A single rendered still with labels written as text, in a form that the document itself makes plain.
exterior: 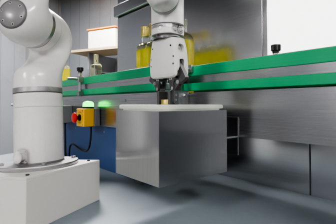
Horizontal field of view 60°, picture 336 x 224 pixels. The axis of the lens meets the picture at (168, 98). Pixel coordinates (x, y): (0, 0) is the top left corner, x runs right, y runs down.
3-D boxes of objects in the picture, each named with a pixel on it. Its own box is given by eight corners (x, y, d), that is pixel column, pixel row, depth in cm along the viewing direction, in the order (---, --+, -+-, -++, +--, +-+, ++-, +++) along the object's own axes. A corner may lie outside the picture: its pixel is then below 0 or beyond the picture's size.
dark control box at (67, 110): (72, 123, 137) (72, 105, 137) (55, 124, 132) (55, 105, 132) (65, 122, 143) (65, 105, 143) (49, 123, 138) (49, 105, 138)
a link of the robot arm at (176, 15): (181, 20, 69) (186, 30, 78) (180, -35, 69) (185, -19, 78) (146, 22, 70) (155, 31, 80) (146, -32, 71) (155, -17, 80)
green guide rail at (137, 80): (164, 90, 90) (164, 64, 90) (162, 90, 90) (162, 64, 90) (17, 98, 223) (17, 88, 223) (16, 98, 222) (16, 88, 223)
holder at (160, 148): (240, 168, 77) (239, 109, 77) (159, 188, 59) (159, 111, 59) (193, 159, 90) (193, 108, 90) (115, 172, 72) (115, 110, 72)
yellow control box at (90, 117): (100, 127, 116) (100, 108, 116) (82, 128, 111) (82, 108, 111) (92, 126, 121) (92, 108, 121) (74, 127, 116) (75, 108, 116)
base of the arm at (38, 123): (47, 172, 64) (45, 88, 65) (-23, 172, 68) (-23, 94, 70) (91, 159, 82) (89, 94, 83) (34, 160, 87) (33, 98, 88)
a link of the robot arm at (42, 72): (1, 93, 71) (0, -2, 73) (41, 98, 89) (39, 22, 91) (48, 90, 70) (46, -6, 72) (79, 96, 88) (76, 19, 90)
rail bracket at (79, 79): (84, 96, 131) (84, 67, 132) (68, 96, 127) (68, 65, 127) (80, 96, 134) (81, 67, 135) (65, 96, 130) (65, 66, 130)
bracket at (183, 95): (190, 112, 91) (190, 90, 91) (167, 113, 85) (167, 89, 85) (182, 112, 94) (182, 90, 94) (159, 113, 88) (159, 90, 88)
